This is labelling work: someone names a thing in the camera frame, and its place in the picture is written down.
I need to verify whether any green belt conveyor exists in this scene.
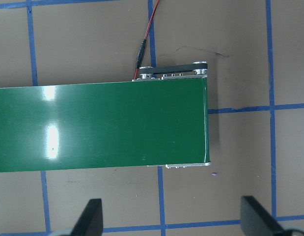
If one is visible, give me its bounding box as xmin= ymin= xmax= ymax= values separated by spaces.
xmin=0 ymin=60 xmax=213 ymax=174

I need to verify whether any red black conveyor wire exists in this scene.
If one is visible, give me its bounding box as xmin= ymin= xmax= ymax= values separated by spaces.
xmin=133 ymin=0 xmax=161 ymax=81

